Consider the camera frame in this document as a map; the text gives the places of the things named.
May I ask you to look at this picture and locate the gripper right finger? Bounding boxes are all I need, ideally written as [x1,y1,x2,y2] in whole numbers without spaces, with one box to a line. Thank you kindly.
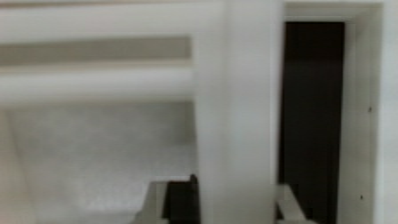
[275,184,314,224]

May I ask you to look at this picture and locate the white cabinet body box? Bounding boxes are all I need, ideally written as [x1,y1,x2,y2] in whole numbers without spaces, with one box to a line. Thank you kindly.
[0,0,284,224]

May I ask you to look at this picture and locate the white front fence bar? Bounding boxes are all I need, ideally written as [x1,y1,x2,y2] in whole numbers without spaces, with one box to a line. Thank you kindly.
[286,0,398,224]

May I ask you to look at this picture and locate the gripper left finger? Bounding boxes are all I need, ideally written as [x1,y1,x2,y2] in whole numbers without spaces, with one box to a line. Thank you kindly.
[139,175,201,224]

